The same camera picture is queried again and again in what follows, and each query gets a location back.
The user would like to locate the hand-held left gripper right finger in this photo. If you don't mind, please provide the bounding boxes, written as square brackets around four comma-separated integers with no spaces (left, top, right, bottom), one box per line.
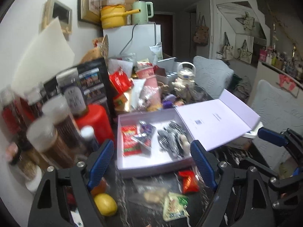
[191,140,281,227]

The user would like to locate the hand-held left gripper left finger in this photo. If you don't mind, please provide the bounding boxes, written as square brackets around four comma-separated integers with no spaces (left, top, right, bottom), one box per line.
[28,139,115,227]

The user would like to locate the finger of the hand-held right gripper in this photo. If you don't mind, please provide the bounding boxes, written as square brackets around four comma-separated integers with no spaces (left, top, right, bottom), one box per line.
[258,127,303,161]
[269,168,303,210]

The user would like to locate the small red candy packet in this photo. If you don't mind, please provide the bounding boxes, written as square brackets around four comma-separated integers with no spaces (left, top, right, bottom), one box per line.
[178,170,200,194]

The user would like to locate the large red snack packet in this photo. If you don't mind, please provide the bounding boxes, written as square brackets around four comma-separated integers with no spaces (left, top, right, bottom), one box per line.
[121,125,152,157]

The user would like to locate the black white gingham lace cloth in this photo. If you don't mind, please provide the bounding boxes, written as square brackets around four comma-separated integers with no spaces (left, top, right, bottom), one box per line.
[157,121,191,158]

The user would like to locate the lavender cardboard box with lid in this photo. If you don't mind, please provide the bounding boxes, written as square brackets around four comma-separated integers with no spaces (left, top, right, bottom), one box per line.
[116,89,261,179]

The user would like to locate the purple silver snack packet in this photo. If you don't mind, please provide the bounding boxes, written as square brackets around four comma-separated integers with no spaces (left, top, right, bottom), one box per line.
[131,120,157,157]

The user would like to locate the green snack packet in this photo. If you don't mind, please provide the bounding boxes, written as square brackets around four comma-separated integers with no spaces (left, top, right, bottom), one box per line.
[163,192,190,221]

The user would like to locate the clear zip bag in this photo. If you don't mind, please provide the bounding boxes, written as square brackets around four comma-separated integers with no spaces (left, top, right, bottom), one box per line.
[129,177,180,208]

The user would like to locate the blue tablet tube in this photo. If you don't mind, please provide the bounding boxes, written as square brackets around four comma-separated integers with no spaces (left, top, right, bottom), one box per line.
[80,126,100,156]

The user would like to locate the grey padded chair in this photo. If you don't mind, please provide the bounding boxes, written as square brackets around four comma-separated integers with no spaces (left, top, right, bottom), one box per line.
[250,79,303,168]
[193,55,235,93]

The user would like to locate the yellow lemon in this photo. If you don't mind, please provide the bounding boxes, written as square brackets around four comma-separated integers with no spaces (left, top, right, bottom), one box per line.
[94,193,118,216]

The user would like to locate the red plastic canister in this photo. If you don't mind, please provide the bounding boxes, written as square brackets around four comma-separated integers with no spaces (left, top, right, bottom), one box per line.
[76,104,115,152]

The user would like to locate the pink ribbon bow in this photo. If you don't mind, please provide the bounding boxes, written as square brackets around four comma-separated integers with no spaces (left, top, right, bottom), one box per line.
[278,73,300,90]

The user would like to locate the gold foil pouch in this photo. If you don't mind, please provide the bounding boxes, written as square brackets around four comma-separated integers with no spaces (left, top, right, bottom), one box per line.
[114,92,133,114]

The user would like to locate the cluster of clear plastic jars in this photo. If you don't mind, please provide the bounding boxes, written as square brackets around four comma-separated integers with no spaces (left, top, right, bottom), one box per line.
[0,67,90,187]

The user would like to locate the purple tassel sachet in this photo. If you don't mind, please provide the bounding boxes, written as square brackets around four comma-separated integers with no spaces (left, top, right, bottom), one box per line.
[162,94,177,109]

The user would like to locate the clear glass cup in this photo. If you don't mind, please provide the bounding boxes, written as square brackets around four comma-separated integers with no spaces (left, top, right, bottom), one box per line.
[192,85,209,101]

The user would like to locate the row of bottles on counter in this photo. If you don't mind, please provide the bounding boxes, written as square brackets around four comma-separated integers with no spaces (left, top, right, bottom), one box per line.
[259,45,303,76]

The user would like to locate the black stand-up pouch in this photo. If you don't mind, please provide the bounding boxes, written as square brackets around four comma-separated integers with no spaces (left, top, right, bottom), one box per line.
[77,57,116,121]

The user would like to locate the plain white pouch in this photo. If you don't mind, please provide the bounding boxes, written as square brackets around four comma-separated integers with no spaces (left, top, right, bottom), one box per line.
[130,79,147,109]

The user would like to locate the red foil bag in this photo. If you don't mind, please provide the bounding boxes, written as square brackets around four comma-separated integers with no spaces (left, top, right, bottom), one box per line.
[109,67,133,94]

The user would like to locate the white astronaut water bottle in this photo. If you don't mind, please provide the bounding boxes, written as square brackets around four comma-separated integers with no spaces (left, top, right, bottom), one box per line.
[171,61,197,100]

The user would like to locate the white tote bag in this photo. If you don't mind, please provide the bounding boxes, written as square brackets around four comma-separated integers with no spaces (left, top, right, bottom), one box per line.
[216,32,235,61]
[237,40,254,64]

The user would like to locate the pink tumbler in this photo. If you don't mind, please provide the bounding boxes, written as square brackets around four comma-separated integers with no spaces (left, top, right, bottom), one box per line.
[143,76,162,110]

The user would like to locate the white printed papers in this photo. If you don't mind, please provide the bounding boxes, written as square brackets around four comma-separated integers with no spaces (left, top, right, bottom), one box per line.
[108,58,133,75]

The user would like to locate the pink instant noodle cup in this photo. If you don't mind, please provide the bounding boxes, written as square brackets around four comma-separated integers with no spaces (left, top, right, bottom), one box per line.
[136,67,158,79]

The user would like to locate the grey storage box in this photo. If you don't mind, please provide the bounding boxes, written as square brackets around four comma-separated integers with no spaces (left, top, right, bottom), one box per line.
[156,57,178,78]

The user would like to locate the brown kraft paper bag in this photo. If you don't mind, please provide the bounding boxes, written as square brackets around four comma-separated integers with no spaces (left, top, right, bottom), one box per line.
[80,47,105,63]

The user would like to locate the round woven fan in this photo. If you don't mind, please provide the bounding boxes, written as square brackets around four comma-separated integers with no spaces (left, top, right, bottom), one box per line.
[97,34,110,59]

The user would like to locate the star-shaped bag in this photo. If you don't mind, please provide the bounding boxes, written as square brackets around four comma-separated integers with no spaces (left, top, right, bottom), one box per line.
[235,11,256,31]

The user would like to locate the white and green pouch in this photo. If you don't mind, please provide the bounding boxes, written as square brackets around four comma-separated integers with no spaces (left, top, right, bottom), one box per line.
[149,42,164,63]

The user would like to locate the white foam board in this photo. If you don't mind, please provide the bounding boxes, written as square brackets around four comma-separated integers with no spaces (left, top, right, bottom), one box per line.
[11,17,76,97]

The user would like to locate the brown tote bag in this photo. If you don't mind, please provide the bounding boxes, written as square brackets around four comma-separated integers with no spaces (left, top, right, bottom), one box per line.
[193,13,210,46]

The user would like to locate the white mini fridge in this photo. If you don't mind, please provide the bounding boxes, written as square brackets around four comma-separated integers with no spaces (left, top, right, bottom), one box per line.
[103,23,162,61]

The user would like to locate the yellow cooking pot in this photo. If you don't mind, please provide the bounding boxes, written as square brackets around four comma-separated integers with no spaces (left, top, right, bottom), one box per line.
[100,4,141,29]

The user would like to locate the pale green electric kettle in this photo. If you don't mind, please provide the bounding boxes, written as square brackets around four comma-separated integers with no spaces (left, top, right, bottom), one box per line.
[131,1,154,25]

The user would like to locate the large framed picture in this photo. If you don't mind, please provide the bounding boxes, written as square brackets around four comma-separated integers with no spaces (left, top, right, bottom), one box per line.
[78,0,103,27]

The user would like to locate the black power cable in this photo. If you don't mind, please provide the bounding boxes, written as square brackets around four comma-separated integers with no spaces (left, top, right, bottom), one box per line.
[119,24,139,56]

